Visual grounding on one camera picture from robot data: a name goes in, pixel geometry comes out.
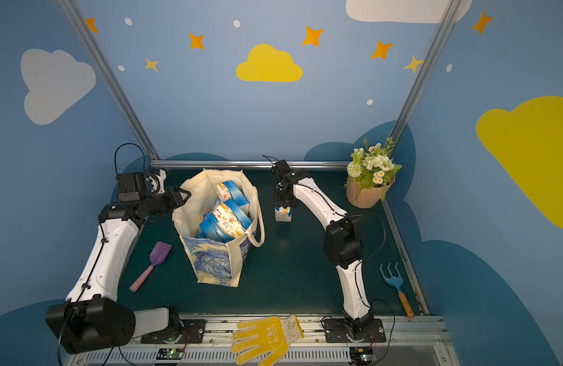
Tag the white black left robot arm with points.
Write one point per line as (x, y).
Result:
(91, 319)

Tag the flower pot with white flowers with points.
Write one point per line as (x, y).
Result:
(371, 173)

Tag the left green circuit board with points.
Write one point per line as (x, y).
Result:
(170, 354)

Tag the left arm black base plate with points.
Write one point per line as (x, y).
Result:
(176, 331)

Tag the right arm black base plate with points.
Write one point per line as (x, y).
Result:
(335, 331)

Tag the green circuit board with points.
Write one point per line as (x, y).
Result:
(170, 354)
(362, 357)

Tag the yellow knit work glove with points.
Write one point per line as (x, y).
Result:
(271, 337)

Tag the right green circuit board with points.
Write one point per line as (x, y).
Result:
(362, 357)

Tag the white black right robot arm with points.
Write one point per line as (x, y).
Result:
(342, 241)

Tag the blue garden rake wooden handle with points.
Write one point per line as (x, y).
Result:
(393, 278)

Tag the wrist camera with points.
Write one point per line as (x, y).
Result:
(281, 170)
(136, 186)

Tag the blue white tissue pack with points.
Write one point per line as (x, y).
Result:
(209, 229)
(228, 190)
(283, 214)
(231, 219)

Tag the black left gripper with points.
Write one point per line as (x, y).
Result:
(172, 199)

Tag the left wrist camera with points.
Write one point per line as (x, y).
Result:
(136, 186)

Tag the aluminium rail front frame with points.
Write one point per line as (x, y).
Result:
(300, 340)

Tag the purple pink spatula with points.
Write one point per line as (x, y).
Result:
(158, 255)

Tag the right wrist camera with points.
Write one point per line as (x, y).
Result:
(281, 170)

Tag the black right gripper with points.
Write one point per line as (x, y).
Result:
(283, 201)

